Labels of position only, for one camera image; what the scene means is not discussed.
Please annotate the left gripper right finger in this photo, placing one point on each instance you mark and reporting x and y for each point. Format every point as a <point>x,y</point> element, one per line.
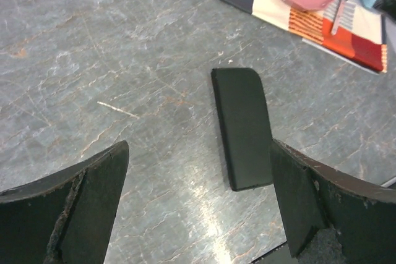
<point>330,216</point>

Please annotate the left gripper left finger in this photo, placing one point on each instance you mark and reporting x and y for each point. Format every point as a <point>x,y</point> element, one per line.
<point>67,216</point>

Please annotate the black zipper tool case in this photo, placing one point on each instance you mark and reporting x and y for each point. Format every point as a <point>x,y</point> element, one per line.
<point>244,125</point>

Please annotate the pink handled knife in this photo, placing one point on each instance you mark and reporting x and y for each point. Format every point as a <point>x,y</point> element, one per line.
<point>343,16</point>

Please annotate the patchwork placemat cloth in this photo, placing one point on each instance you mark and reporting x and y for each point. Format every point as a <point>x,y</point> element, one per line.
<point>365,44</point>

